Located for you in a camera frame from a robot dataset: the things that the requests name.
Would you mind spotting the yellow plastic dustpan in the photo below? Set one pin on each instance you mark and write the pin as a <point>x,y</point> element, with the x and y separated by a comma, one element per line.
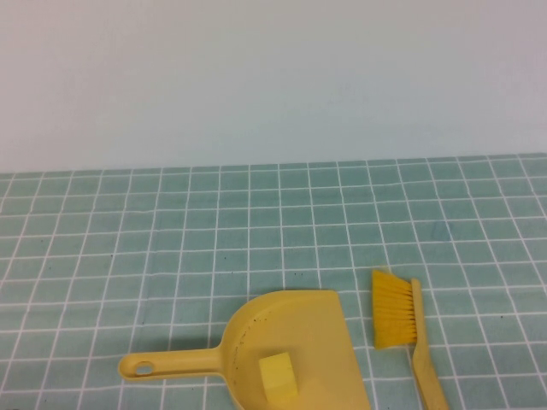
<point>307,341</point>

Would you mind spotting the yellow hand brush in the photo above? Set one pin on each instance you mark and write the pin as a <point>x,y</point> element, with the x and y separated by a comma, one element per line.
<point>393,312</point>

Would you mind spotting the small yellow foam cube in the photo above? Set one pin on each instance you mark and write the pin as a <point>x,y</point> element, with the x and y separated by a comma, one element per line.
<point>278,380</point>

